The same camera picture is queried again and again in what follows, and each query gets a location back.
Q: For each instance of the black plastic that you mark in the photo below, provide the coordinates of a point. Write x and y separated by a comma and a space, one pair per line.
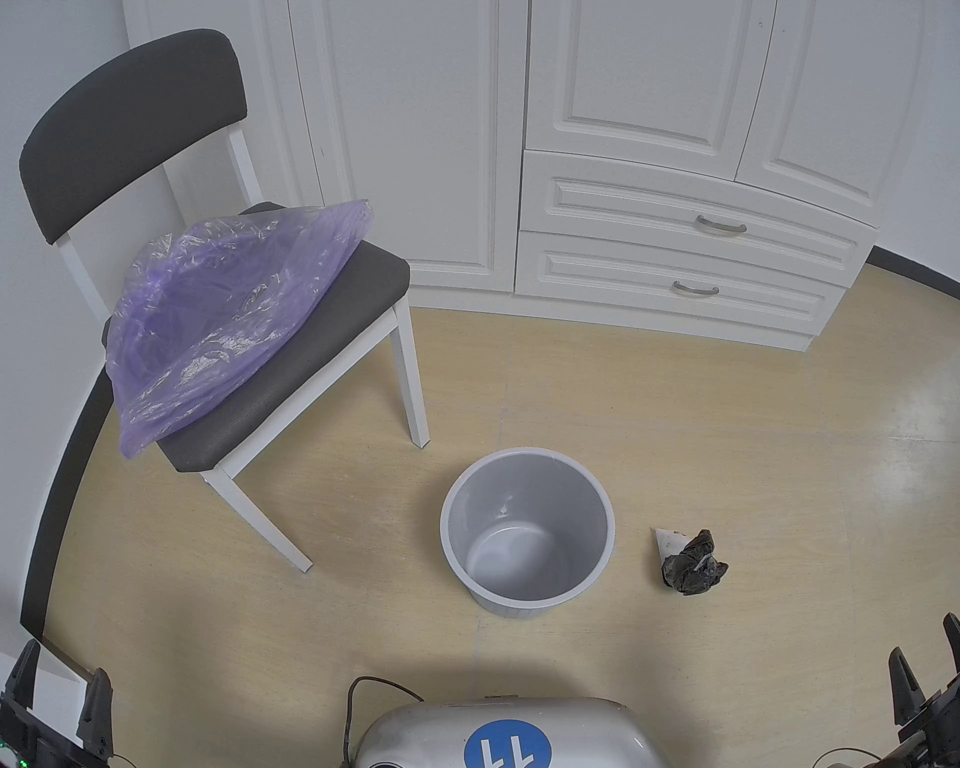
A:
694, 566

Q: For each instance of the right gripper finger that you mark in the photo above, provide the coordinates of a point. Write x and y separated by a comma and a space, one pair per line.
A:
906, 694
952, 649

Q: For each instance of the purple plastic bag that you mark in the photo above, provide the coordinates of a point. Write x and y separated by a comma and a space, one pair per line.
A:
225, 315

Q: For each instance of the white paper scrap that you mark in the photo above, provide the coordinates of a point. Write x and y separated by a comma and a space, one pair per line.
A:
666, 540

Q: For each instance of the grey and white chair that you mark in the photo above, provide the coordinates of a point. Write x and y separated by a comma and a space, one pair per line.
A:
135, 97

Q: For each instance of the white wardrobe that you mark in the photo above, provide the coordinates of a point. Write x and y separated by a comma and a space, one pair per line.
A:
637, 90

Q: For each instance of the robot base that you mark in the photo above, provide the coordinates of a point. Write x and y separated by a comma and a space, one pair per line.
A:
510, 731

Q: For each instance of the white trash bin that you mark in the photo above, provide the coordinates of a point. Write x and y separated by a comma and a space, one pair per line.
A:
525, 525

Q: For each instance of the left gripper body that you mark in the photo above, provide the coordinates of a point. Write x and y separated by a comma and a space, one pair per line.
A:
45, 746

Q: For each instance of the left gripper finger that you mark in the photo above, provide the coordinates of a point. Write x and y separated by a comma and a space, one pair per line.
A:
96, 716
22, 675

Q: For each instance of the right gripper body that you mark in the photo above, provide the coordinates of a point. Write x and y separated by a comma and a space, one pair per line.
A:
937, 731

